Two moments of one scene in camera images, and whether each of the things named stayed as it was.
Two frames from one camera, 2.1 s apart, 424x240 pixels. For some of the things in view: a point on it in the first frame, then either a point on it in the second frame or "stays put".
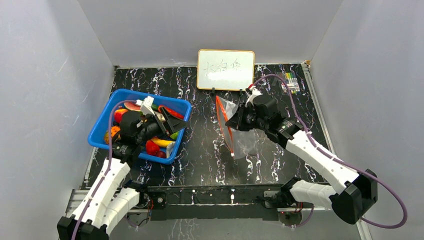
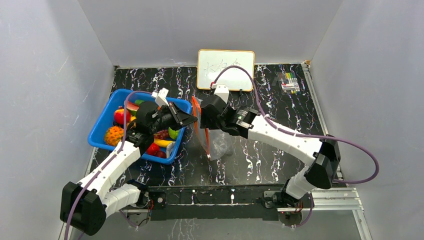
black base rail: [259, 201] stays put
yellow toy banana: [161, 143] stays put
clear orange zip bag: [242, 143] to [217, 144]
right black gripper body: [238, 118] to [205, 112]
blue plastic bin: [119, 97] stays put
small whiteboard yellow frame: [225, 69] stays put
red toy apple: [118, 115] stays put
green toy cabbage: [174, 135] stays put
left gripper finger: [172, 124] to [182, 117]
